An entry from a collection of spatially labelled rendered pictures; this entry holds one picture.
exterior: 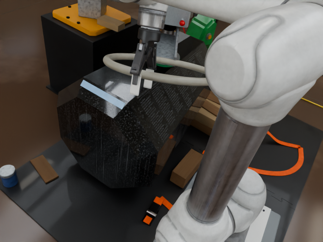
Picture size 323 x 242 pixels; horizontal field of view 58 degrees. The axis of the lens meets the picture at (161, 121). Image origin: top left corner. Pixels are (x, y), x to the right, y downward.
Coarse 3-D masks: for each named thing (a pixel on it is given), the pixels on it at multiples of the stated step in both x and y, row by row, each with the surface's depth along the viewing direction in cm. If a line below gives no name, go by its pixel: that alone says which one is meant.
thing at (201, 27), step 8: (200, 16) 332; (192, 24) 335; (200, 24) 329; (208, 24) 326; (216, 24) 331; (192, 32) 336; (200, 32) 328; (208, 32) 330; (208, 40) 339; (208, 48) 349
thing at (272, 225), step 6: (192, 180) 128; (270, 216) 120; (276, 216) 121; (270, 222) 118; (276, 222) 118; (270, 228) 116; (276, 228) 117; (264, 234) 114; (270, 234) 114; (264, 240) 112; (270, 240) 112
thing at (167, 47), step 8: (176, 32) 163; (160, 40) 162; (168, 40) 163; (176, 40) 155; (160, 48) 154; (168, 48) 156; (176, 48) 147; (160, 56) 148; (168, 56) 149; (176, 56) 141; (168, 64) 143
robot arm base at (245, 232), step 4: (248, 228) 106; (240, 232) 101; (244, 232) 103; (232, 236) 101; (236, 236) 102; (240, 236) 103; (244, 236) 103; (228, 240) 102; (232, 240) 102; (236, 240) 102; (240, 240) 102; (244, 240) 103
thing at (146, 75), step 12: (108, 60) 108; (156, 60) 141; (168, 60) 141; (180, 60) 141; (120, 72) 103; (144, 72) 98; (204, 72) 131; (180, 84) 100; (192, 84) 101; (204, 84) 104
